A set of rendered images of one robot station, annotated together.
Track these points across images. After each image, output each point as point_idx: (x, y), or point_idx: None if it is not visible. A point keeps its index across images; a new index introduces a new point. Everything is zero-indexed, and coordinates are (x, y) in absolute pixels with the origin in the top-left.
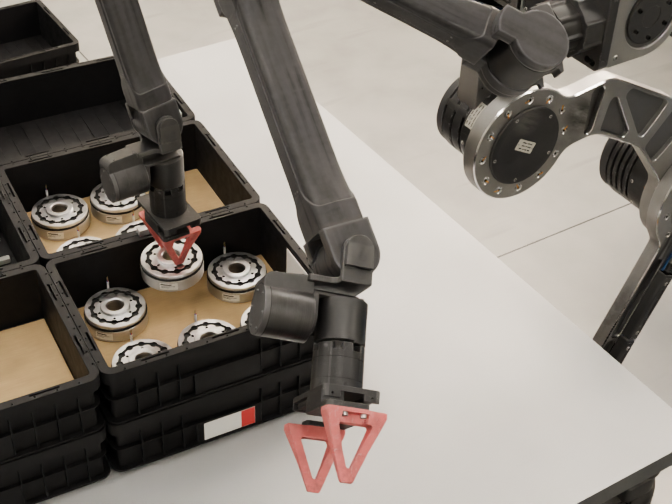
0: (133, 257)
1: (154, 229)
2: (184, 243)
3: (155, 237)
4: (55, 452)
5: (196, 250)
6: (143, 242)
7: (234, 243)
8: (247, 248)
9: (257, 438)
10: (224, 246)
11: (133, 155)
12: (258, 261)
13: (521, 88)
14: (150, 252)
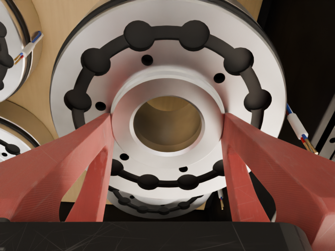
0: (326, 11)
1: (76, 245)
2: (94, 216)
3: (242, 137)
4: None
5: (152, 188)
6: (332, 74)
7: (226, 208)
8: (217, 208)
9: None
10: (222, 198)
11: None
12: (158, 214)
13: None
14: (245, 69)
